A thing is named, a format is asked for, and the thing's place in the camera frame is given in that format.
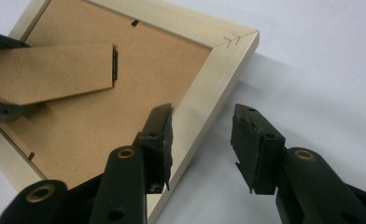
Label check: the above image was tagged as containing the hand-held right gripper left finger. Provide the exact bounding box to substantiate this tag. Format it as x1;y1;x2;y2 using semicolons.
137;103;175;194

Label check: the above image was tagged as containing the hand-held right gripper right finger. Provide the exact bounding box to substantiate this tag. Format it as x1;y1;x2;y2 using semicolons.
230;104;287;195

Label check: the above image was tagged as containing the wooden picture frame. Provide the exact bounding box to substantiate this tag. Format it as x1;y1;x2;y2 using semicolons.
0;0;260;224

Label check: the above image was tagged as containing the white table sheet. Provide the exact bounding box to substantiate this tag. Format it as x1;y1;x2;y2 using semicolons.
0;0;366;224

